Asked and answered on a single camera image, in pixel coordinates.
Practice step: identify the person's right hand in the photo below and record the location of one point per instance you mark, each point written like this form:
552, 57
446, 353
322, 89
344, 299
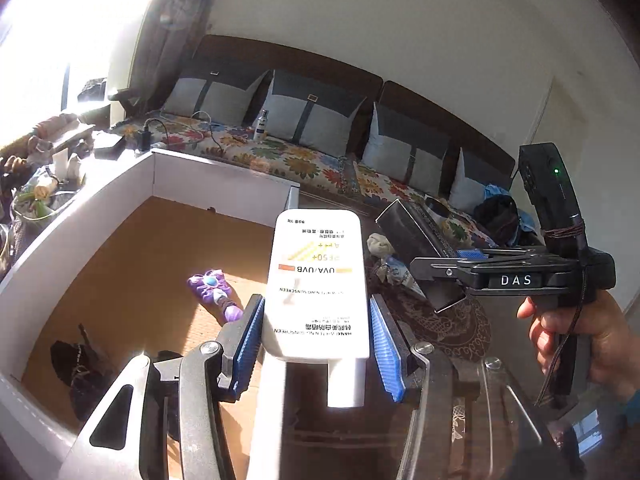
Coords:
614, 346

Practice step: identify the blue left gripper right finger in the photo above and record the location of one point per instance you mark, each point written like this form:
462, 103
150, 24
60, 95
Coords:
390, 349

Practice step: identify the floral sofa cushion cover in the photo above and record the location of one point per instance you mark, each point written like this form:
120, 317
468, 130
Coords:
342, 179

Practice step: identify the blue white ointment box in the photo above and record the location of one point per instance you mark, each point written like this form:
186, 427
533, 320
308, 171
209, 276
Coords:
393, 272

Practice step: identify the white lotion bottle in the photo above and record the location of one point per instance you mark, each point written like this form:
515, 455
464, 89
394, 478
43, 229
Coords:
261, 126

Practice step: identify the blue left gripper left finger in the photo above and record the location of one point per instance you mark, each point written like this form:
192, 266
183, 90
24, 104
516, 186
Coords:
240, 341

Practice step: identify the black and blue clothes pile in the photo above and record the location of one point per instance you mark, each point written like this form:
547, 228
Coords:
501, 218

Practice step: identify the purple toy wand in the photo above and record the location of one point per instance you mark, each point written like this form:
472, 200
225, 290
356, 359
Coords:
212, 289

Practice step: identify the grey pillow far right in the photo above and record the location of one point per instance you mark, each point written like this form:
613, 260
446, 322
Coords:
473, 174

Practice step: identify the dark brown cord tassel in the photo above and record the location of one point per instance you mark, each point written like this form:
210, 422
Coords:
85, 370

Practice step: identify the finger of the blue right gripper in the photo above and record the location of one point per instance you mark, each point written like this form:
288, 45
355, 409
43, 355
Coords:
473, 254

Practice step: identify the white sunscreen tube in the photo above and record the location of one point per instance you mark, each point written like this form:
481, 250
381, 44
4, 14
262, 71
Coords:
316, 304

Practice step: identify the beige cloth bundle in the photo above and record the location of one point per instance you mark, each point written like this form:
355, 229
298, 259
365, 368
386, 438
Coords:
379, 246

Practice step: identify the grey pillow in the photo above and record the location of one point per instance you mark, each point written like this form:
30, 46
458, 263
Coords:
405, 150
473, 174
310, 113
222, 88

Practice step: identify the white storage box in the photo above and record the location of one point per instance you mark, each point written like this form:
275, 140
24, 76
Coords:
116, 262

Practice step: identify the grey pillow far left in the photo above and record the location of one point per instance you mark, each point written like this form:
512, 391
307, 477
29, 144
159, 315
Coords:
222, 88

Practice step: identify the black power adapter with cable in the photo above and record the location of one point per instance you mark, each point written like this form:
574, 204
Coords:
150, 135

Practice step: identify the clutter of figurines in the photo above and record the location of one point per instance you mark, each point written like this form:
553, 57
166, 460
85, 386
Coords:
40, 176

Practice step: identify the grey curtain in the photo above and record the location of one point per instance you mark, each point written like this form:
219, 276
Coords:
170, 33

